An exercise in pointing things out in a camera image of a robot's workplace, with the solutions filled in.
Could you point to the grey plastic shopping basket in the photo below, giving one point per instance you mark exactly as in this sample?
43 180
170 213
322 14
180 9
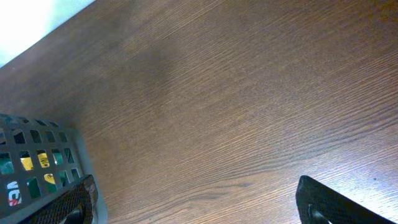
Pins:
26 134

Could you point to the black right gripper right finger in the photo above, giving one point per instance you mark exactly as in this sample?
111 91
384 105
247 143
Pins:
318 203

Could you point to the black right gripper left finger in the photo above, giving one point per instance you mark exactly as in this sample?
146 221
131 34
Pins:
77 205

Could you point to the green Nescafe coffee bag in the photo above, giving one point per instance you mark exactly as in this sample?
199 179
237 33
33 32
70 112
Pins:
14 196

